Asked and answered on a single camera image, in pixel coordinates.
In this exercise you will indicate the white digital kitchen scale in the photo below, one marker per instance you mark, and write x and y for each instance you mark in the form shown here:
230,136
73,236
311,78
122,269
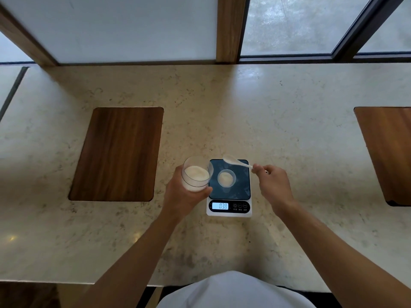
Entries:
229,189

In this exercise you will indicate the clear glass of white powder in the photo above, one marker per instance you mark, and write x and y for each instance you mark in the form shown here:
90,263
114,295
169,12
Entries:
196,174

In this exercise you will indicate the person's white shirt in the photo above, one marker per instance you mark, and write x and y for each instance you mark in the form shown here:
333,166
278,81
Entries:
236,291

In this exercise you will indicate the person's right hand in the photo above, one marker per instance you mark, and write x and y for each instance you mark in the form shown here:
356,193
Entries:
276,189

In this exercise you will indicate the person's left forearm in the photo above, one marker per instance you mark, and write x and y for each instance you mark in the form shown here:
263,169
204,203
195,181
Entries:
135,263

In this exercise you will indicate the wooden inlay panel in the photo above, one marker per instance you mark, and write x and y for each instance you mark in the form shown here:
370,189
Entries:
387,153
117,154

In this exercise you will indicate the person's left thumb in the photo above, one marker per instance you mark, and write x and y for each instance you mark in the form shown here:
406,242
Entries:
203,193

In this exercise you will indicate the white plastic spoon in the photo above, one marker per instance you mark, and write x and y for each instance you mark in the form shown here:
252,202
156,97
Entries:
236,161

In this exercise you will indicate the wooden window post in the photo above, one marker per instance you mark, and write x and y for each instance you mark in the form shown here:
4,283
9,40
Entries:
230,28
22,38

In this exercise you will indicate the person's right fingers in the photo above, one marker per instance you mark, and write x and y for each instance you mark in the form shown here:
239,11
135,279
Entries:
260,169

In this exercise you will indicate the person's right forearm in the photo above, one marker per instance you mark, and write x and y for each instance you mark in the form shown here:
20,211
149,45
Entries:
337,259

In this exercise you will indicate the dark metal window frame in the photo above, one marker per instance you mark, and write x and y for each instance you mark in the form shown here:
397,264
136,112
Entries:
353,35

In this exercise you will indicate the person's left hand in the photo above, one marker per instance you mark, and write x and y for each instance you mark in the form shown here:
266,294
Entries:
179,202

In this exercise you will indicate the small clear cup of powder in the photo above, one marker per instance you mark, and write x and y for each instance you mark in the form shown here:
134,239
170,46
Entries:
226,179

